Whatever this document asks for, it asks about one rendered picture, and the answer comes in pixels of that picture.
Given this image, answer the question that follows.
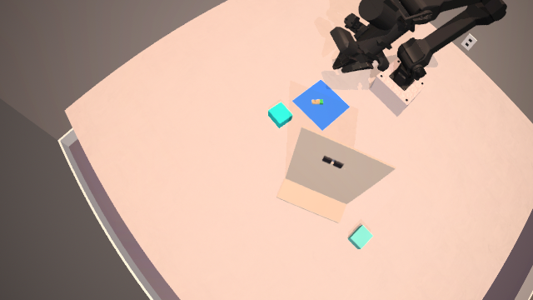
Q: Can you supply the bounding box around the mint green block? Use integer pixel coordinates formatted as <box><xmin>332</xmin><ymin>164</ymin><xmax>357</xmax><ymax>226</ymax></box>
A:
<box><xmin>348</xmin><ymin>225</ymin><xmax>373</xmax><ymax>249</ymax></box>

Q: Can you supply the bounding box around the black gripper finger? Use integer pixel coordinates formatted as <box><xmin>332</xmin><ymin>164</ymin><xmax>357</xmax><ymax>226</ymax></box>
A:
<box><xmin>341</xmin><ymin>54</ymin><xmax>374</xmax><ymax>73</ymax></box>
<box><xmin>332</xmin><ymin>52</ymin><xmax>358</xmax><ymax>70</ymax></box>

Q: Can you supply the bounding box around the blue flat square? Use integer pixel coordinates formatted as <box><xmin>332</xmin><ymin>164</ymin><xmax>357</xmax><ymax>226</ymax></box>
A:
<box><xmin>292</xmin><ymin>80</ymin><xmax>349</xmax><ymax>131</ymax></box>

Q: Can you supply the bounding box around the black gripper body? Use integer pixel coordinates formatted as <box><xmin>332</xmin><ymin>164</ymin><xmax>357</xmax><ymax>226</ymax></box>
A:
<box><xmin>330</xmin><ymin>25</ymin><xmax>393</xmax><ymax>72</ymax></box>

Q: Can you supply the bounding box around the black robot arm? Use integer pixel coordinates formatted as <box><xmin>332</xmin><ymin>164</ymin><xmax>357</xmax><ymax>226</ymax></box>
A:
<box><xmin>344</xmin><ymin>0</ymin><xmax>507</xmax><ymax>91</ymax></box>

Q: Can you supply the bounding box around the turquoise cube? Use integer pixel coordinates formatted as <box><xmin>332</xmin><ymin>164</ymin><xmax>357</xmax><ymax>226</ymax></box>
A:
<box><xmin>268</xmin><ymin>102</ymin><xmax>293</xmax><ymax>128</ymax></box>

